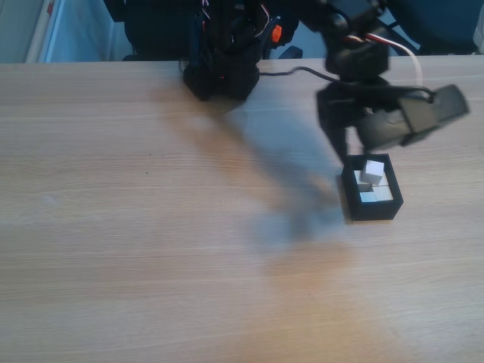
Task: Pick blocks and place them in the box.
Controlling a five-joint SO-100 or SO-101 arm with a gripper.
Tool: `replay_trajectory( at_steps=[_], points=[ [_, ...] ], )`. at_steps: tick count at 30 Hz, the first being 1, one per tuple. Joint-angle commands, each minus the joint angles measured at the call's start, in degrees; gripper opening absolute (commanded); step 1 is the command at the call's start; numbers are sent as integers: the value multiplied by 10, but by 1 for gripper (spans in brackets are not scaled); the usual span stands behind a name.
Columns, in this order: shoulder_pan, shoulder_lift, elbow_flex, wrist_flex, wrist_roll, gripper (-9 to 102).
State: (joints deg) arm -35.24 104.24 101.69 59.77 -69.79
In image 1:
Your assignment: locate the black open box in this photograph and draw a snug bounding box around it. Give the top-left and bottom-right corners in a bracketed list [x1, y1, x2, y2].
[341, 153, 405, 222]

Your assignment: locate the black oval webcam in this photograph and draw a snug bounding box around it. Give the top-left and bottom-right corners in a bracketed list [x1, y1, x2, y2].
[357, 83, 470, 152]

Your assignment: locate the black clamp with orange button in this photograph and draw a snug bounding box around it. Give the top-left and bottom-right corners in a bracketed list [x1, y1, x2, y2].
[264, 17, 284, 57]

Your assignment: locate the blue office chair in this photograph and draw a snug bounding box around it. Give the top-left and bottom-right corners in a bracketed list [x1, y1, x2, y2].
[377, 0, 477, 57]

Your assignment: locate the black office chair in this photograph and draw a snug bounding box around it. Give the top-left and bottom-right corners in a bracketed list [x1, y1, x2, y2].
[104, 0, 303, 61]

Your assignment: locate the white board with red mark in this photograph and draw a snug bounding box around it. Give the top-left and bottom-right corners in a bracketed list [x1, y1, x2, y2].
[24, 0, 65, 64]

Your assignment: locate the black camera cable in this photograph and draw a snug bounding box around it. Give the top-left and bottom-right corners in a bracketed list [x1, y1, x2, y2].
[258, 66, 436, 103]

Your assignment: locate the red white servo cable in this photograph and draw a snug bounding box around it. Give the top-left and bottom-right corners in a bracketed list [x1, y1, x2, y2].
[346, 33, 424, 88]

